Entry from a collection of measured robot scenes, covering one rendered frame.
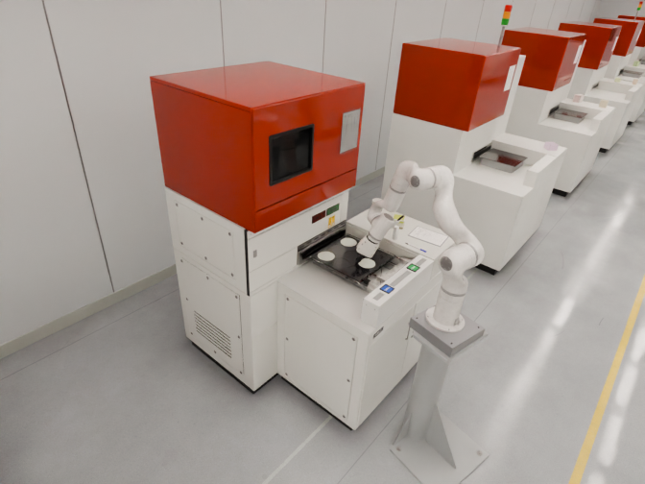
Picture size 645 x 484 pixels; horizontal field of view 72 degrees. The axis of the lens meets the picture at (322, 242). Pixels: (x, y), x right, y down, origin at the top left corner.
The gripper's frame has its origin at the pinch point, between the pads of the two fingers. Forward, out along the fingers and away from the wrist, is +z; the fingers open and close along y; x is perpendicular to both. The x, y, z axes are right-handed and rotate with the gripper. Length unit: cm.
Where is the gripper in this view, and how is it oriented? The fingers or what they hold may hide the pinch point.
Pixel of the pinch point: (358, 258)
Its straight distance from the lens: 251.4
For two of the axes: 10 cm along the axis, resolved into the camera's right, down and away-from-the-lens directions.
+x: 0.7, -5.2, 8.5
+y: 8.8, 4.3, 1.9
